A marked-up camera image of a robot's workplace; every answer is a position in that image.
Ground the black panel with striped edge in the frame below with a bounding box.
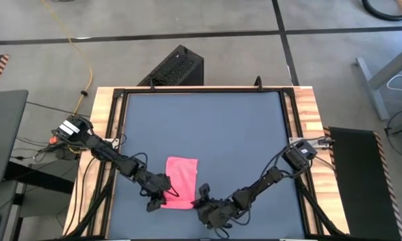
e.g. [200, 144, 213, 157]
[324, 126, 402, 241]

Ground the thin black floor cable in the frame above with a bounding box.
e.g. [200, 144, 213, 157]
[25, 100, 91, 118]

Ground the grey-blue table mat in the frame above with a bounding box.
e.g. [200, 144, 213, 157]
[105, 90, 306, 239]

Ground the black metal table frame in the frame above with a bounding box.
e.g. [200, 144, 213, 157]
[65, 76, 348, 241]

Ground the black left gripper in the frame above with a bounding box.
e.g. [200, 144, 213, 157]
[139, 172, 181, 213]

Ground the pink towel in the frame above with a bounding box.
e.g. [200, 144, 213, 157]
[160, 156, 199, 210]

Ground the grey laptop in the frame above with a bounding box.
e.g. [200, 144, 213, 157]
[0, 89, 29, 185]

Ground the grey desk leg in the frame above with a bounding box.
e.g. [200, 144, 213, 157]
[356, 42, 402, 121]

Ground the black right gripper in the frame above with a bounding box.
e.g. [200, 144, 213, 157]
[191, 183, 237, 230]

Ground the black stand base bar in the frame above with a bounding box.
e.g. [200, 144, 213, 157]
[5, 161, 75, 195]

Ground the yellow cable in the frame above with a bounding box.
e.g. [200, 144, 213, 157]
[42, 0, 94, 111]

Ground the black perforated computer tower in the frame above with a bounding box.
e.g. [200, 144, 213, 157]
[137, 44, 204, 87]

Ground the black floor cable with plug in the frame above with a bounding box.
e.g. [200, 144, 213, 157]
[384, 109, 402, 158]

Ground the thick black hose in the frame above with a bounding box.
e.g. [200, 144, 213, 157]
[361, 0, 402, 21]

